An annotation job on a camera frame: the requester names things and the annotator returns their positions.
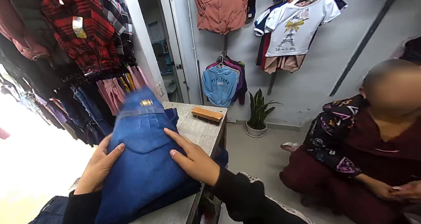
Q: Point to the person's right hand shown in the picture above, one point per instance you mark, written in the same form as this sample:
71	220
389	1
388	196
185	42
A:
200	161

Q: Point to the person's left hand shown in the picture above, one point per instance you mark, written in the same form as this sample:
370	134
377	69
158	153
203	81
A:
95	169

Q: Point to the person's left thumb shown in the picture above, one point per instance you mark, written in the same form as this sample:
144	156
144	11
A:
115	153

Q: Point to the person's right index finger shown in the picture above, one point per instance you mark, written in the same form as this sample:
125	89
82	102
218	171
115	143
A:
177	139

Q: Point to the person's right thumb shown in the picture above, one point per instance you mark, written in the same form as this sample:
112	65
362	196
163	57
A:
179	158

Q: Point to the person's left fingers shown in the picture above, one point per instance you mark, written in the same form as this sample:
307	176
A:
104	143

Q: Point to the blue denim jeans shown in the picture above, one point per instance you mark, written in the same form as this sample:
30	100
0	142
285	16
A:
144	164

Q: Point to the person's left forearm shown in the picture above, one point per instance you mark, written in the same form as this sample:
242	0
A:
81	208

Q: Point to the person's right forearm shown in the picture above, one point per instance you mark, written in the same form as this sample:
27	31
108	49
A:
248	197

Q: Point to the grey wooden counter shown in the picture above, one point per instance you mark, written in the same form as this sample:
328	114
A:
200	130

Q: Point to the orange-brown wooden block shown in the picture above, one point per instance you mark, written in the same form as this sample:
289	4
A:
206	114

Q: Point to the dark navy folded jeans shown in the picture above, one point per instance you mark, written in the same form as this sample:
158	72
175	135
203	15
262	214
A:
171	197

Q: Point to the dark blue cloth bundle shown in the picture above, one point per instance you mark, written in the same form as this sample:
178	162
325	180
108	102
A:
221	157

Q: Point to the rack of hanging trousers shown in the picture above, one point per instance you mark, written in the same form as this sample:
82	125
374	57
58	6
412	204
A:
88	100

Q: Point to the light blue printed hoodie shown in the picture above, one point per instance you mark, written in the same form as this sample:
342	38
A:
221	89

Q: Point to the white plant pot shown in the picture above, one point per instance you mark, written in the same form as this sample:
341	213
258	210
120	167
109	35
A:
256	130

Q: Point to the dark blue denim garment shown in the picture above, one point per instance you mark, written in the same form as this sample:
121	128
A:
52	211

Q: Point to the green snake plant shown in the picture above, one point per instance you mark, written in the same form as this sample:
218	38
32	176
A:
258	110

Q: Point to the purple and dark hanging hoodies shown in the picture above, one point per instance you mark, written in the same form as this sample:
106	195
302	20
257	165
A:
242	82

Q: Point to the white sandal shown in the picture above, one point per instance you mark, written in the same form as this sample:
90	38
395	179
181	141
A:
290	147

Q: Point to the red black plaid shirt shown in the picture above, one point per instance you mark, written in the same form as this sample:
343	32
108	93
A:
88	30

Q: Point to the grey white plaid shirt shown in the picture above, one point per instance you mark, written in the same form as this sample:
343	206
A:
115	13

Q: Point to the garments with beige shorts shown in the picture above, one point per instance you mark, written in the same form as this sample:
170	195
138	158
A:
285	63

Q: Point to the pink long-sleeved jacket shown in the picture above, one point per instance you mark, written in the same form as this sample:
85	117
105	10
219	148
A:
19	36

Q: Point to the rust-coloured jacket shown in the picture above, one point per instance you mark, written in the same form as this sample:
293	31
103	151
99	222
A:
222	10

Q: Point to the white bow-print t-shirt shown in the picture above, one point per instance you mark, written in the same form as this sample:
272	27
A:
291	26

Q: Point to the white metal door frame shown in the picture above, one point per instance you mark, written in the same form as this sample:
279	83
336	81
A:
174	36

